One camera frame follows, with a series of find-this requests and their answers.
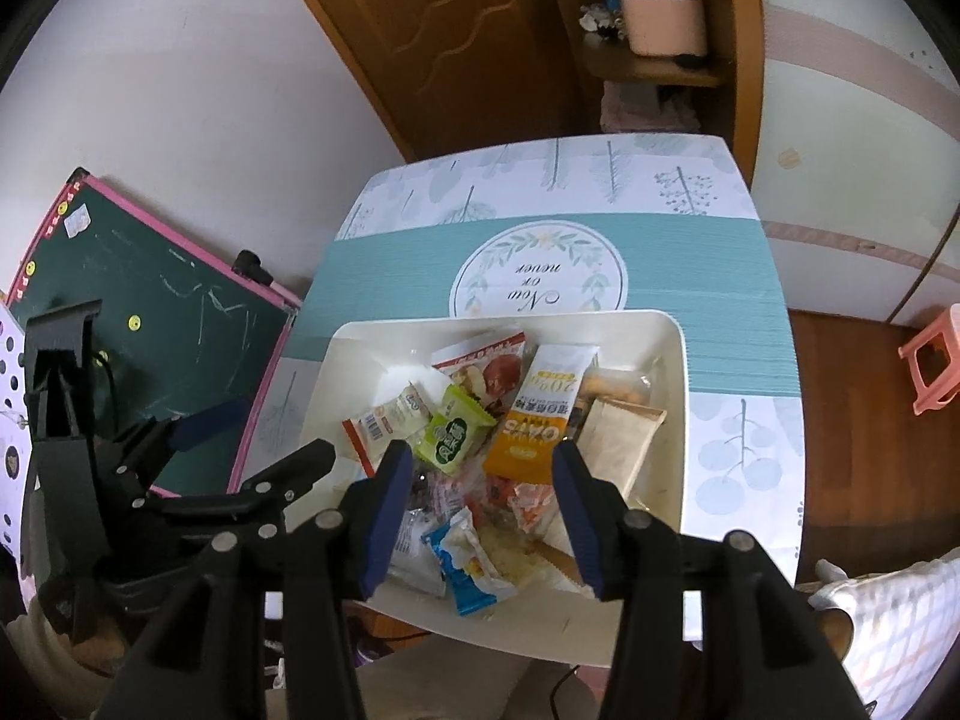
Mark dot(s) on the white plastic tray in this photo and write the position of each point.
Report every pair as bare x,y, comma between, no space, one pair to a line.
652,345

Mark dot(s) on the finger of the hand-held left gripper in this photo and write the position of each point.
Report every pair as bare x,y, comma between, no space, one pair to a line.
300,465
210,420

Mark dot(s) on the red silver snack packet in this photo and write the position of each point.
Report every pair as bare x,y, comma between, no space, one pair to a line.
487,367

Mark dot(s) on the folded pink towels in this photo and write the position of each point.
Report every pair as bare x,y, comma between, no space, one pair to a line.
645,109

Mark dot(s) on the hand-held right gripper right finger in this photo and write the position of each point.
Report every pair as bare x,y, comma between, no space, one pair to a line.
581,532

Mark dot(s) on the black chalkboard clip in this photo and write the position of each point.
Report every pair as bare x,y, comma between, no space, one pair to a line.
251,264

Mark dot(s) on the blue white snack packet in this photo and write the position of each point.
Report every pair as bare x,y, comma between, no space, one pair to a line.
469,585

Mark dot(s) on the green snack packet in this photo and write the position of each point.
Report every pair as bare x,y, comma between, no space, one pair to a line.
454,431

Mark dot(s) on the white dotted board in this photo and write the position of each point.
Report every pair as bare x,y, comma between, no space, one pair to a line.
9,390

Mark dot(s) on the green chalkboard with pink frame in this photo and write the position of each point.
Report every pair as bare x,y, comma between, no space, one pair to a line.
150,277

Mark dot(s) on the small white red packet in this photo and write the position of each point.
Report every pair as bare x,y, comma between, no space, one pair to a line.
382,424

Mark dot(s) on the wooden corner shelf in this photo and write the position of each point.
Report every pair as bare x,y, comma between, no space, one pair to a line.
645,67

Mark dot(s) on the leaf printed teal tablecloth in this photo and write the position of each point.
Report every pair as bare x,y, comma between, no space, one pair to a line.
735,390

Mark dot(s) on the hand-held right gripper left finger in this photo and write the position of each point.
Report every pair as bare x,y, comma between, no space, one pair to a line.
386,532

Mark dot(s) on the person's left forearm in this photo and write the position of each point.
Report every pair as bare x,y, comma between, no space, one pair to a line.
60,637

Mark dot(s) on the white orange oat bar packet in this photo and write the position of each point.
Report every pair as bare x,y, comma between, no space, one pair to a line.
547,390

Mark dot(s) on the brown wooden door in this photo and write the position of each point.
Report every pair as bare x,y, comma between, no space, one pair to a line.
450,37

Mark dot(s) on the small toy figures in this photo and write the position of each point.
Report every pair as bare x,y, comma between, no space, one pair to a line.
600,15

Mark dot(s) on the tan wafer packet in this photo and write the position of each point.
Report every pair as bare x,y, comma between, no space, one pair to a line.
619,442

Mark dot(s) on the pale green wardrobe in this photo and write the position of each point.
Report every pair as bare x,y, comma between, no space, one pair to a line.
847,127

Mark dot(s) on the white checked cloth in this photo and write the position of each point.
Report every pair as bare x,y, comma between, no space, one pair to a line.
900,615

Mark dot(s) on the pink plastic stool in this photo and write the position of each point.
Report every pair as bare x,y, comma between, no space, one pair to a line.
934,341

